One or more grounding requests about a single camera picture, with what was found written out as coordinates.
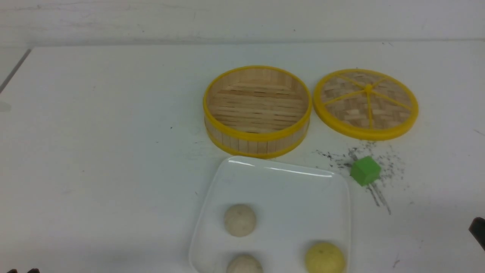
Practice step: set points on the bamboo steamer basket yellow rim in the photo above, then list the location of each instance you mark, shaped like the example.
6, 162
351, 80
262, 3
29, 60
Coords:
257, 111

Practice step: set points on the green cube block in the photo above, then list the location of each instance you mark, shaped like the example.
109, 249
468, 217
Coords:
365, 171

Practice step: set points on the white steamed bun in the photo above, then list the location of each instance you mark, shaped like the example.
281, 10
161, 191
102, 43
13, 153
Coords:
240, 220

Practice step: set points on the yellow steamed bun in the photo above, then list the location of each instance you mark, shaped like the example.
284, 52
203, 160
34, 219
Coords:
325, 257

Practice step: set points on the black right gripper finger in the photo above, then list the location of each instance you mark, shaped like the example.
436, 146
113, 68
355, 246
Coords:
477, 229

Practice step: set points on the woven bamboo steamer lid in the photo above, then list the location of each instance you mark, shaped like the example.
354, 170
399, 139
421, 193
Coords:
365, 104

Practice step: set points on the beige steamed bun on plate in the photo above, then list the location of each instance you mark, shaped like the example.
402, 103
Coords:
244, 264

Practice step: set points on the white square plate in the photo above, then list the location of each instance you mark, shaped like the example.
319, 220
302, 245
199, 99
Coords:
295, 206

